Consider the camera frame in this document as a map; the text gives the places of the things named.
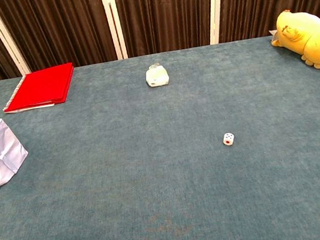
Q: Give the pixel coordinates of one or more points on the small white-green plastic pouch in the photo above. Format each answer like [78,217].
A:
[157,77]

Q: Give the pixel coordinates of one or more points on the blue-green table cloth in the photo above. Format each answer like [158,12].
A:
[160,167]

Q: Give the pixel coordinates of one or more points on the red spiral notebook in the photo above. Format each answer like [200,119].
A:
[41,87]

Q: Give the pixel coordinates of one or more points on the white die with dots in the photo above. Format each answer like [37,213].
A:
[228,139]

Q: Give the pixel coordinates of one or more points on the yellow plush toy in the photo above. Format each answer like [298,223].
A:
[309,39]

